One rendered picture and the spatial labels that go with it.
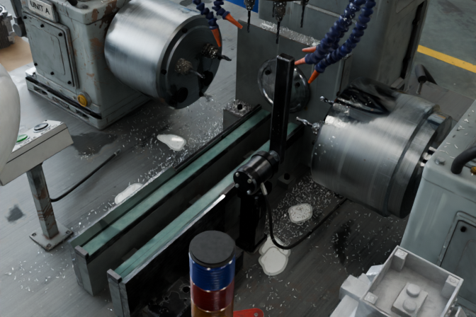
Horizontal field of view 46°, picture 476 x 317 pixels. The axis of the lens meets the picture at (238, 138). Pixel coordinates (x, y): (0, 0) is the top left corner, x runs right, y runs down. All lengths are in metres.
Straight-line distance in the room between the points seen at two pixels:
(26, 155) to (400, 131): 0.71
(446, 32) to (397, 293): 3.38
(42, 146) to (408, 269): 0.72
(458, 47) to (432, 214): 2.96
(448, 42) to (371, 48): 2.64
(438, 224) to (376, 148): 0.17
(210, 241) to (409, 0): 0.91
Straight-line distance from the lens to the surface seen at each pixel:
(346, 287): 0.89
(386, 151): 1.07
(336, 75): 1.30
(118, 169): 1.48
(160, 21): 1.37
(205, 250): 0.72
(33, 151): 1.17
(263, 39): 1.37
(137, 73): 1.38
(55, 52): 1.59
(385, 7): 1.32
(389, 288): 0.85
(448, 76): 3.61
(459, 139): 1.07
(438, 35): 4.06
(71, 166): 1.51
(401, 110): 1.10
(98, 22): 1.46
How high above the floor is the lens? 1.77
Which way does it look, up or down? 39 degrees down
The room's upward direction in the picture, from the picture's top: 2 degrees clockwise
